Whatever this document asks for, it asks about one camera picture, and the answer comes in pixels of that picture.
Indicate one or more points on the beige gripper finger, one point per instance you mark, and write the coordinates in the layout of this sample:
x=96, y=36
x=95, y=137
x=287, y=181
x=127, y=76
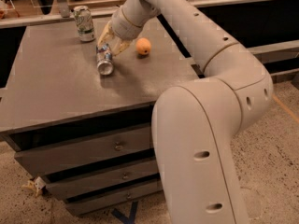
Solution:
x=120, y=46
x=107, y=35

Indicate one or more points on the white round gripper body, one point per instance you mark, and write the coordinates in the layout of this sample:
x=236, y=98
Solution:
x=121, y=26

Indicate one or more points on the silver blue redbull can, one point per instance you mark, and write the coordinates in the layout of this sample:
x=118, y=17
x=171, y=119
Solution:
x=105, y=65

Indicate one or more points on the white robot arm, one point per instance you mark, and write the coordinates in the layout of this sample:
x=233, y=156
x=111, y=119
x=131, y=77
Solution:
x=193, y=123

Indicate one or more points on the orange fruit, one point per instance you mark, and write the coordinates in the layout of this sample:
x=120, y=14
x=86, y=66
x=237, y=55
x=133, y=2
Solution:
x=143, y=46

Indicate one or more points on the grey drawer cabinet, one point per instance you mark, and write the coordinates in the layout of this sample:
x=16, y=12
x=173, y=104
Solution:
x=55, y=94

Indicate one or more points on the top grey drawer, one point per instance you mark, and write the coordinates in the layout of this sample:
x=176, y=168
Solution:
x=60, y=157

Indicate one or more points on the grey drawer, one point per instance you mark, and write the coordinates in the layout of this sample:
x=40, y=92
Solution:
x=60, y=157
x=113, y=197
x=74, y=187

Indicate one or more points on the middle grey drawer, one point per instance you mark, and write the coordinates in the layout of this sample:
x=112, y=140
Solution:
x=74, y=187

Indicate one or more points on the bottom grey drawer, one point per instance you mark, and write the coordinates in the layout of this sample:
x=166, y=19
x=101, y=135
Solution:
x=113, y=197

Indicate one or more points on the small beige floor bracket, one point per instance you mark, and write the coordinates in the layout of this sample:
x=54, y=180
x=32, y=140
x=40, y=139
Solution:
x=37, y=185

